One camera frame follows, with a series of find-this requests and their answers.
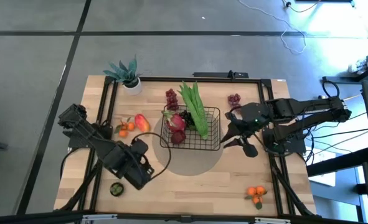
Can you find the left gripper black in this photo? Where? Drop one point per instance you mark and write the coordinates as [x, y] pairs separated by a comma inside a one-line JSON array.
[[137, 158]]

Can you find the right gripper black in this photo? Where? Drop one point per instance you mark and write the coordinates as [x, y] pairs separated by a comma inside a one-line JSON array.
[[252, 116]]

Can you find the pink-purple grape bunch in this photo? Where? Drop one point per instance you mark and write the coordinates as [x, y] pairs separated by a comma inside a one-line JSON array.
[[234, 99]]

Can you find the orange tangerine cluster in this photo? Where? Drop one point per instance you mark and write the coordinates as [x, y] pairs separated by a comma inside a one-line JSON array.
[[256, 193], [124, 127]]

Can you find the dark red round fruit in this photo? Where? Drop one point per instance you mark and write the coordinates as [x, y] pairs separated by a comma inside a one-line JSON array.
[[178, 137]]

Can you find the red yellow mango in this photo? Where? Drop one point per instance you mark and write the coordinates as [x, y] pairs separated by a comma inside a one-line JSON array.
[[142, 123]]

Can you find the black grape bunch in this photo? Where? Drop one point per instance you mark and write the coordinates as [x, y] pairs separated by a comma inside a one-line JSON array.
[[187, 118]]

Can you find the pink dragon fruit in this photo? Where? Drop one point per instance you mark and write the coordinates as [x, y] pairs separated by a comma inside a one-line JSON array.
[[176, 123]]

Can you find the dark red grape bunch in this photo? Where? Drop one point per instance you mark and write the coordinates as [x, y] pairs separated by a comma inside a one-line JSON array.
[[172, 99]]

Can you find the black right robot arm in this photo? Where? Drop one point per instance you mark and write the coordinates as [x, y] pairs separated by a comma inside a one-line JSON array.
[[311, 107]]

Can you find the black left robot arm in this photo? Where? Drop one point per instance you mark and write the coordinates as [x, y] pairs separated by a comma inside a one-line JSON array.
[[90, 137]]

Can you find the round grey mat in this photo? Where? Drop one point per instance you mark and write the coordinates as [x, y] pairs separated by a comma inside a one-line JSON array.
[[190, 161]]

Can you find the black beam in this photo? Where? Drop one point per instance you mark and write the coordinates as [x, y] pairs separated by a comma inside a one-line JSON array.
[[342, 161]]

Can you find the potted plant white pot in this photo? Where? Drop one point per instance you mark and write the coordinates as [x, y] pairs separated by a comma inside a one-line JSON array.
[[126, 74]]

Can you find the black rig crossbar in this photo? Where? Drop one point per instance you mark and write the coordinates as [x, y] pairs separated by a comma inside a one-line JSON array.
[[31, 217]]

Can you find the black floor stand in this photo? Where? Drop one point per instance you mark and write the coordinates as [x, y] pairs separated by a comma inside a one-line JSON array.
[[342, 80]]

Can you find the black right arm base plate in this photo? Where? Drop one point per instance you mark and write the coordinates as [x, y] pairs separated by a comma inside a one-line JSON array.
[[291, 146]]

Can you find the black bracket bar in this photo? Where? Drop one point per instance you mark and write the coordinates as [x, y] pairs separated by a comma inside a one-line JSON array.
[[215, 75]]

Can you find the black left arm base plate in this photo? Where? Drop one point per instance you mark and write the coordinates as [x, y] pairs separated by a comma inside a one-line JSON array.
[[74, 143]]

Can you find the black aluminium table frame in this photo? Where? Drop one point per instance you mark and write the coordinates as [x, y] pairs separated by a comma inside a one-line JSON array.
[[171, 79]]

